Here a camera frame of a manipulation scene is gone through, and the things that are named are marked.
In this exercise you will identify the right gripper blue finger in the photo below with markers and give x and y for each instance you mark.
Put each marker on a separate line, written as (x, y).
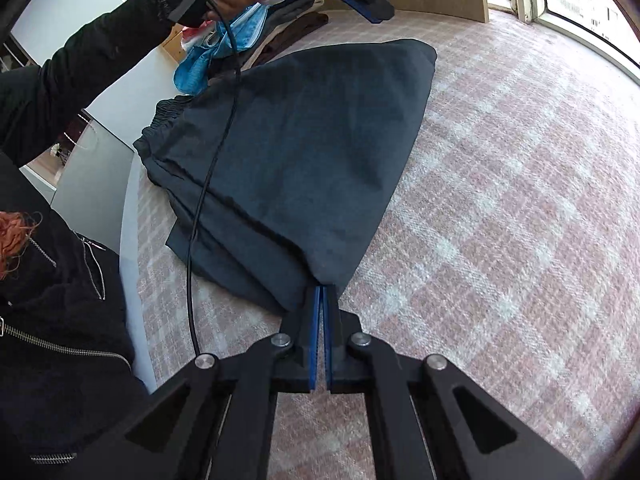
(342, 371)
(298, 368)

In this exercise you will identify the dark grey trousers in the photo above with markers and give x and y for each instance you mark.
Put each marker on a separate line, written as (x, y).
(279, 181)

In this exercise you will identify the dark brown folded clothes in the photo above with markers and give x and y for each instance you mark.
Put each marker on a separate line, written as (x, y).
(285, 24)

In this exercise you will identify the pink shirt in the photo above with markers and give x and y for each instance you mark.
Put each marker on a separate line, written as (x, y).
(191, 36)

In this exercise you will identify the light blue garment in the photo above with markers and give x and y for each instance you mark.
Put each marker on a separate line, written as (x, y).
(219, 50)

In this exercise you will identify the pink plaid table cloth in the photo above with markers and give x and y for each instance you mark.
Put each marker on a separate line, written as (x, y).
(511, 245)

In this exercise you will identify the black jacket with zippers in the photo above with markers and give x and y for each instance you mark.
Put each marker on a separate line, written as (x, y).
(66, 355)

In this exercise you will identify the white window frame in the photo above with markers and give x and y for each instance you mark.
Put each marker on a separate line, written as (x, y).
(599, 25)

